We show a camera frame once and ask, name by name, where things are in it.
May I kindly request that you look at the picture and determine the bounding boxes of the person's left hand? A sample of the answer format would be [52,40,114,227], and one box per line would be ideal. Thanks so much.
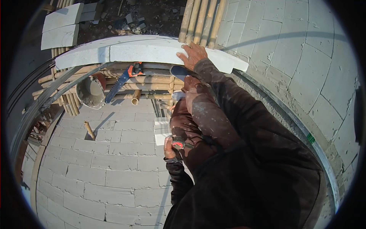
[164,135,179,160]

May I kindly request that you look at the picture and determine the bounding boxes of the person's right hand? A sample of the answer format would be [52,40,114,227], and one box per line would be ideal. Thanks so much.
[176,43,208,71]

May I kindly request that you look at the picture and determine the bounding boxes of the person's left fingers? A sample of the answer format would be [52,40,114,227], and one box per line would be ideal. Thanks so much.
[166,136,179,149]

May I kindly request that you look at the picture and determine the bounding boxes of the person's right fingers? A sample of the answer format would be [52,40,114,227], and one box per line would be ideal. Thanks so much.
[185,43,207,53]

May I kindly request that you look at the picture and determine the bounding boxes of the red and black hand tool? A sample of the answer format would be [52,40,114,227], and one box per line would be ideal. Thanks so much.
[172,136,195,151]

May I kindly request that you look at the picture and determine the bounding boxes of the white slab pieces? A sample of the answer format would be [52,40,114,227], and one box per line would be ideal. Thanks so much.
[154,117,173,146]

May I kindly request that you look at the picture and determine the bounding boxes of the bundle of bamboo poles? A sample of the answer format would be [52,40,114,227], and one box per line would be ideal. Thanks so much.
[178,0,227,50]

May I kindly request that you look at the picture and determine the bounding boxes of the long white concrete block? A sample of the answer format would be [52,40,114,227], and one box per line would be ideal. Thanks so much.
[110,40,249,74]

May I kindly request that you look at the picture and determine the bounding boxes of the person's legs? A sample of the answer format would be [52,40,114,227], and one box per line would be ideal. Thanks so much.
[169,65,243,172]

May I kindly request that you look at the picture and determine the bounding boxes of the bamboo scaffold platform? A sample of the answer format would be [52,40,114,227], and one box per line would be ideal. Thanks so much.
[32,61,188,117]

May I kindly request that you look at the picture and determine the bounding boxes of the pile of rubble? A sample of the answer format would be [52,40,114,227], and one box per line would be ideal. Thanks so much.
[107,0,186,35]

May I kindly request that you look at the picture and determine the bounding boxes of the short bamboo stub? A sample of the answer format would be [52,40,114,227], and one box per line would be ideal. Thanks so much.
[83,120,96,141]

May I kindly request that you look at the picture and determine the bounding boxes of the mortar bucket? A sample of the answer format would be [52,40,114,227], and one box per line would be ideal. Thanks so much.
[75,73,107,110]

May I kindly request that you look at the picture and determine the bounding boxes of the person's body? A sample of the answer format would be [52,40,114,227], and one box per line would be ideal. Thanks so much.
[163,83,327,229]

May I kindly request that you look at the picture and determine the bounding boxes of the blue hand saw orange handle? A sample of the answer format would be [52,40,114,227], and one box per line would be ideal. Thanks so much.
[104,62,144,104]

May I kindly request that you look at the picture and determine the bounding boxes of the grey metal rail green label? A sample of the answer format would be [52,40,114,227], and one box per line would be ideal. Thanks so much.
[232,69,341,214]

